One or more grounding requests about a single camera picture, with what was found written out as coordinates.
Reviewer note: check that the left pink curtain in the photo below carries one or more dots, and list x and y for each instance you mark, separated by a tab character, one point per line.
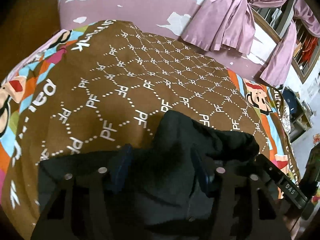
220	23

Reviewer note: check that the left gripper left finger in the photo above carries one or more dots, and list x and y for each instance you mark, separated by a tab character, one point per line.
79	195

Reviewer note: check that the right pink curtain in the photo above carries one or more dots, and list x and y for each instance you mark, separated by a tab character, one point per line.
279	64

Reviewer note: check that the wooden headboard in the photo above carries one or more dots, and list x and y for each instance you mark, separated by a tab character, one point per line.
25	26

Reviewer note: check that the pink curtain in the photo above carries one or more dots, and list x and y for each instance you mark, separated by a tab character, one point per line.
279	64
220	23

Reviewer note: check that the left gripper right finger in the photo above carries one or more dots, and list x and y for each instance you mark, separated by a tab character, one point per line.
242	206

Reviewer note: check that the black garment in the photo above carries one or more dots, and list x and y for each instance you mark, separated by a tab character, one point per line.
161	184

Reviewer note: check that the wooden shelf unit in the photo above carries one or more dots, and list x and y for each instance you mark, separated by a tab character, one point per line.
301	121

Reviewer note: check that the brown patterned bed cover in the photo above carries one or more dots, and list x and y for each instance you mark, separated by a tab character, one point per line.
106	84

